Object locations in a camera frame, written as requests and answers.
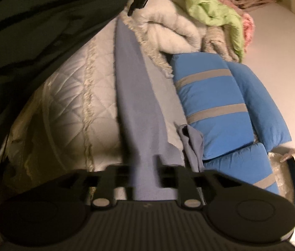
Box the beige and navy cushion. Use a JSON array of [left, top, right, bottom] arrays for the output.
[[268, 148, 295, 196]]

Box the plain blue pillow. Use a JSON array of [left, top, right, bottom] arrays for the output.
[[225, 61, 292, 152]]

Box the beige knitted blanket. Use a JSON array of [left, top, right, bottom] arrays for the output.
[[202, 26, 242, 62]]

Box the light green blanket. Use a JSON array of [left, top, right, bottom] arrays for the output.
[[160, 0, 245, 62]]

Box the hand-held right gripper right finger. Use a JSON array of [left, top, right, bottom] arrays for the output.
[[157, 155, 232, 208]]

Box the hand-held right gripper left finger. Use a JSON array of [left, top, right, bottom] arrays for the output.
[[66, 164, 137, 211]]

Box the person's dark green jacket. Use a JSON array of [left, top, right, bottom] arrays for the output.
[[0, 0, 135, 179]]

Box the white fluffy comforter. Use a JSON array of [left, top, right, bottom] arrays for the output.
[[130, 0, 209, 56]]

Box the quilted bedspread with lace trim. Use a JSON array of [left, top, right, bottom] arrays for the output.
[[3, 13, 188, 207]]

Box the blue pillow with grey stripes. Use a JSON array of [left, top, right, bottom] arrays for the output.
[[203, 142, 281, 197], [169, 52, 256, 160]]

